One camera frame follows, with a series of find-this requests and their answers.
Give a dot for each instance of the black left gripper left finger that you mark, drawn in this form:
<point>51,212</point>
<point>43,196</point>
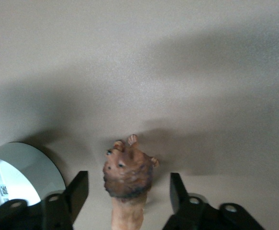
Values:
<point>74,191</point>

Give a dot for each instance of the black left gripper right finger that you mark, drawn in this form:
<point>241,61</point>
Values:
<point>180,196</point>

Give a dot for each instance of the brown lion statue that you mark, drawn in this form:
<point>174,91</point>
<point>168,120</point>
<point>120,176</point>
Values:
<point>127,177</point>

